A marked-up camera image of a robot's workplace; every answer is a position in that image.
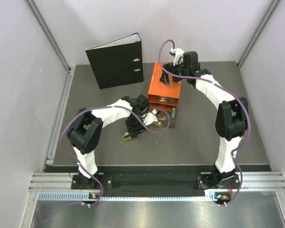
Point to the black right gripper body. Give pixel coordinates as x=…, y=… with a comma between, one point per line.
x=179, y=69

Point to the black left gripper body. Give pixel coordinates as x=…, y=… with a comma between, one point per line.
x=134, y=126

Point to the orange plastic box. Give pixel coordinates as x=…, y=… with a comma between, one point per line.
x=173, y=89

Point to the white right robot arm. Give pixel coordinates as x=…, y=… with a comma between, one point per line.
x=231, y=119

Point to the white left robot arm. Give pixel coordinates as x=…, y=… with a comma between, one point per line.
x=84, y=133

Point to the upper clear drawer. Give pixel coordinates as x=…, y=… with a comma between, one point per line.
x=163, y=99

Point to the black lever arch binder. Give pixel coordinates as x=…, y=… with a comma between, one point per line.
x=117, y=62

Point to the slotted cable duct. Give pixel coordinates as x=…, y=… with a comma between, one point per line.
x=94, y=195

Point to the aluminium frame rail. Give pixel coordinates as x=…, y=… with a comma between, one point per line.
x=252, y=181

